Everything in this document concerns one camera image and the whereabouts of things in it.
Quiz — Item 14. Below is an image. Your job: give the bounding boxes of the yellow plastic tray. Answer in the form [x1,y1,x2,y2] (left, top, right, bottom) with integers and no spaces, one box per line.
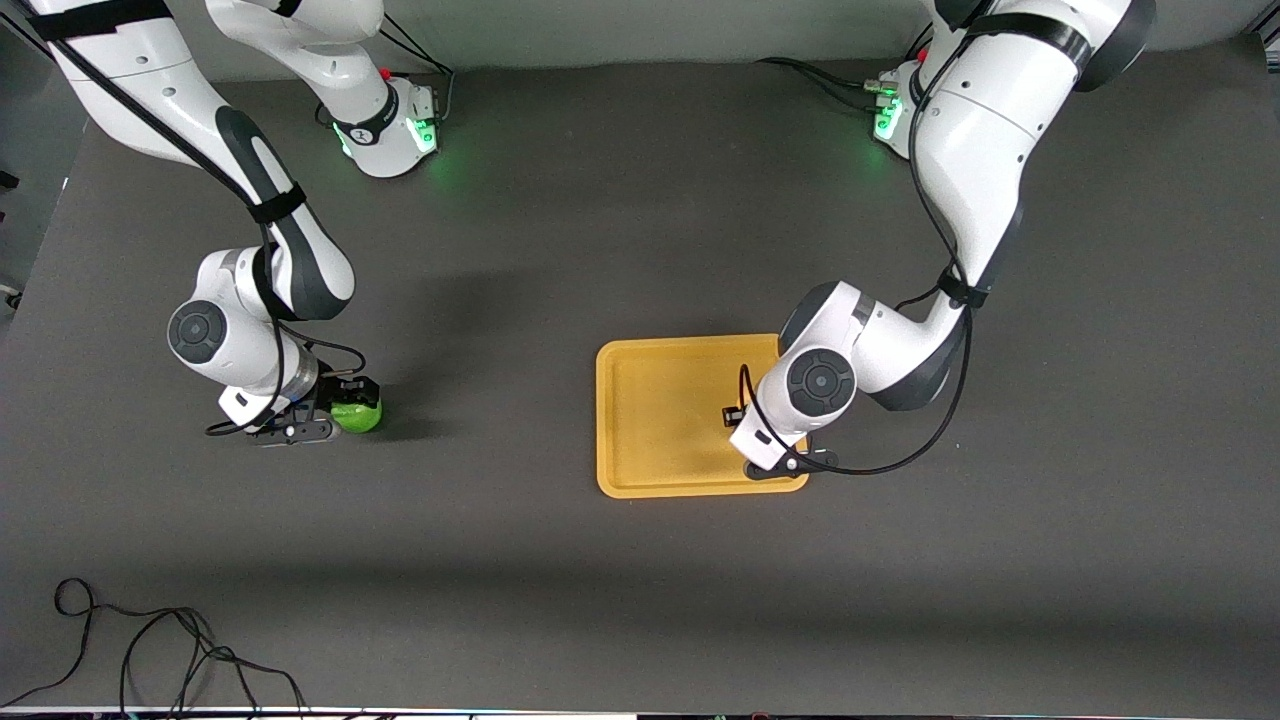
[596,334,810,500]

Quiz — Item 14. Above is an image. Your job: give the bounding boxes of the loose black cable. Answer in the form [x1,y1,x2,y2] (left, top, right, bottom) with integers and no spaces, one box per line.
[0,578,311,720]

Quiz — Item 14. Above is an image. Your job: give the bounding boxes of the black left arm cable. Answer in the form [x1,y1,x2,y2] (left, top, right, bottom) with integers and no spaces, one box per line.
[738,10,1091,477]

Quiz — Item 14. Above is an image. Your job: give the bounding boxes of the black right base cable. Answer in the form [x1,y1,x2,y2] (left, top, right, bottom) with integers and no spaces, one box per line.
[378,15,457,121]

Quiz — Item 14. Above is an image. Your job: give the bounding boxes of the black left base cables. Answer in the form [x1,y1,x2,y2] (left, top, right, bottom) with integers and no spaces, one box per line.
[755,57,901,113]

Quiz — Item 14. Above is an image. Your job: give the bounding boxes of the green apple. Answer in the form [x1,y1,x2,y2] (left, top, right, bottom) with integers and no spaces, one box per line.
[330,398,385,435]

